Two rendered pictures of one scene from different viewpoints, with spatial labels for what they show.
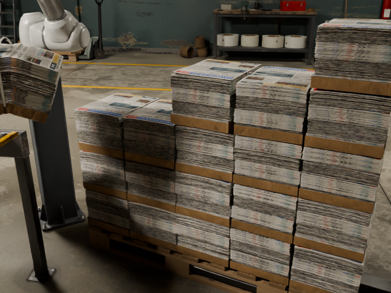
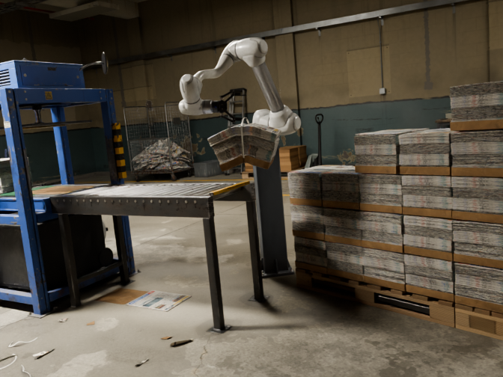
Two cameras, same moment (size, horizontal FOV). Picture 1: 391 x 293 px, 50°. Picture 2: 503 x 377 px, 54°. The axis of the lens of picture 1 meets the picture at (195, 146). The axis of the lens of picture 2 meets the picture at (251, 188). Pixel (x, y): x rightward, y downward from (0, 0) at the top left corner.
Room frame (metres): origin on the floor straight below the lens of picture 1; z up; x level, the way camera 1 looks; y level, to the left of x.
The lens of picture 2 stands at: (-1.20, -0.38, 1.22)
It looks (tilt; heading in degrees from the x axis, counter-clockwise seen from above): 8 degrees down; 21
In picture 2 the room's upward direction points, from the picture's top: 5 degrees counter-clockwise
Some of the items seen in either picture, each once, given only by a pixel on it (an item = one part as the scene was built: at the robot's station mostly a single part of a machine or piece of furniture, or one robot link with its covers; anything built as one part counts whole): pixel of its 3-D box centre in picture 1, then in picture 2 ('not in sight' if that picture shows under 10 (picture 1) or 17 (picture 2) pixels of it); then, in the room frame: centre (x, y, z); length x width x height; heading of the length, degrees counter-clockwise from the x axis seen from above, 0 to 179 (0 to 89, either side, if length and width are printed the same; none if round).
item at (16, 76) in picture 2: not in sight; (33, 79); (1.77, 2.48, 1.65); 0.60 x 0.45 x 0.20; 171
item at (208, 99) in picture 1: (217, 93); (392, 151); (1.88, -0.10, 0.95); 0.38 x 0.29 x 0.23; 152
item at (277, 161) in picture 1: (192, 189); (378, 233); (1.94, 0.01, 0.42); 1.17 x 0.39 x 0.83; 63
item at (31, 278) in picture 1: (41, 274); (259, 298); (1.78, 0.81, 0.01); 0.14 x 0.14 x 0.01; 81
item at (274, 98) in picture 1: (280, 102); (439, 150); (1.75, -0.37, 0.95); 0.38 x 0.29 x 0.23; 155
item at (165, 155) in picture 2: not in sight; (159, 141); (8.47, 5.55, 0.85); 1.21 x 0.83 x 1.71; 81
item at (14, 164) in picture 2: not in sight; (25, 204); (1.30, 2.25, 0.77); 0.09 x 0.09 x 1.55; 81
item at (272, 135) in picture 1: (278, 121); (439, 166); (1.75, -0.37, 0.86); 0.38 x 0.29 x 0.04; 155
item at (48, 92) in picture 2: not in sight; (36, 99); (1.77, 2.48, 1.50); 0.94 x 0.68 x 0.10; 171
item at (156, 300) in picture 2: not in sight; (159, 300); (1.64, 1.51, 0.00); 0.37 x 0.28 x 0.01; 81
